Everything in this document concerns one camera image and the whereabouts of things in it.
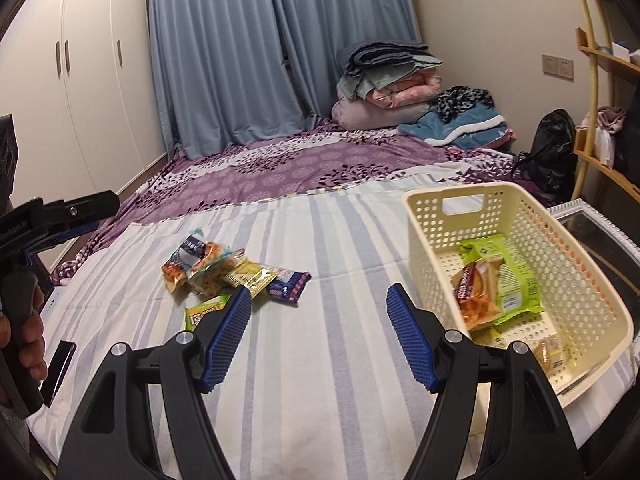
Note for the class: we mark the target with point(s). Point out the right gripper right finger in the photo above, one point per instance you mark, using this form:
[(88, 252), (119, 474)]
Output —
[(526, 436)]

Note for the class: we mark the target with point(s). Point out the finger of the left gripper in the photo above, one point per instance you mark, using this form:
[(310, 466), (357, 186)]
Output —
[(64, 220)]

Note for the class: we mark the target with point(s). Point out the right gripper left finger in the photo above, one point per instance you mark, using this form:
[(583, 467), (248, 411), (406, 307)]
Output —
[(112, 437)]

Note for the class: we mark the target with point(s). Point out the large green snack bag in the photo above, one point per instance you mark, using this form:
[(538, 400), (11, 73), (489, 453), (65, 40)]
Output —
[(518, 289)]

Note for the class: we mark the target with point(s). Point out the small green cracker pack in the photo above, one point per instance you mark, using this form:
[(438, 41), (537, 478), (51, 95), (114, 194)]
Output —
[(193, 315)]

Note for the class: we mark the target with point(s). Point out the light blue bread bag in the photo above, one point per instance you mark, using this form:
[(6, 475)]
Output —
[(195, 254)]

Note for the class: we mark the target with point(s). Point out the clear cookie bag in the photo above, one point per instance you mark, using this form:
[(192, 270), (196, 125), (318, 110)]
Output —
[(207, 278)]

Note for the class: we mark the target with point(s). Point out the yellow sandwich biscuit pack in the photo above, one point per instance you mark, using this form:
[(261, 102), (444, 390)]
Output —
[(253, 276)]

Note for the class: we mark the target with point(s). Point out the blue cracker pack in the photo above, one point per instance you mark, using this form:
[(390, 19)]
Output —
[(287, 286)]

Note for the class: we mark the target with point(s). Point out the clear sesame cake pack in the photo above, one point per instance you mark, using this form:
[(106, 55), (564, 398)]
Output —
[(554, 354)]

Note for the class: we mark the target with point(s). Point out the red brown snack bag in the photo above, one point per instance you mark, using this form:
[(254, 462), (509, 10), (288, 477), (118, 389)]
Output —
[(174, 276)]

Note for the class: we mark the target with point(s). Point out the person's left hand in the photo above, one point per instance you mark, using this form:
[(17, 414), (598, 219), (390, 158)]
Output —
[(32, 351)]

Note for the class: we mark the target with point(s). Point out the white wardrobe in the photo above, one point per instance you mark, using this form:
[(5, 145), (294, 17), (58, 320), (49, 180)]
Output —
[(76, 78)]

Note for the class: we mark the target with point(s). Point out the cream perforated plastic basket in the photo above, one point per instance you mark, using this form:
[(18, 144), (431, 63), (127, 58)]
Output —
[(549, 287)]

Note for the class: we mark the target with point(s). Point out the blue curtain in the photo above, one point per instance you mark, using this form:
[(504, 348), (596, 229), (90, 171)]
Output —
[(237, 71)]

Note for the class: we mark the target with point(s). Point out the black backpack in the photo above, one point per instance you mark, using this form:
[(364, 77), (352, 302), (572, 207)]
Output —
[(550, 165)]

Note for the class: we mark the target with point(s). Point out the purple floral bed cover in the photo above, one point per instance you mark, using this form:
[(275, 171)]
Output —
[(321, 159)]

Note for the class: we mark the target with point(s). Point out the blue white blanket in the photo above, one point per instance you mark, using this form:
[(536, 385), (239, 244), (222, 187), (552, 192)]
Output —
[(477, 127)]

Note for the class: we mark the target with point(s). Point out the pink cloth on shelf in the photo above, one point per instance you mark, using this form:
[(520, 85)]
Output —
[(610, 119)]

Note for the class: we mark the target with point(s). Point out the leopard print cloth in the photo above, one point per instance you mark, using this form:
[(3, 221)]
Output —
[(458, 99)]

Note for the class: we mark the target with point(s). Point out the folded quilt stack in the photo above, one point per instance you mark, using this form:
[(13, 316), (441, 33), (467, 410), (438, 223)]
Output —
[(385, 83)]

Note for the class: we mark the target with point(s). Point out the wall outlet plate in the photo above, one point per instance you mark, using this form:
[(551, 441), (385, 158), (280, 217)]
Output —
[(557, 67)]

